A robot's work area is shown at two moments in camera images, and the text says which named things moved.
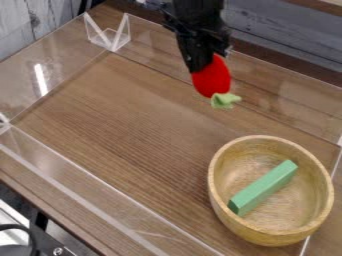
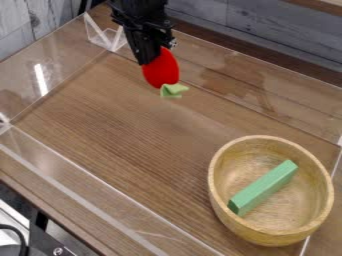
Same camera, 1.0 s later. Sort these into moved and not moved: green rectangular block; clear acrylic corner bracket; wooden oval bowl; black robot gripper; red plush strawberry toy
Moved: red plush strawberry toy; black robot gripper
Not moved: green rectangular block; wooden oval bowl; clear acrylic corner bracket
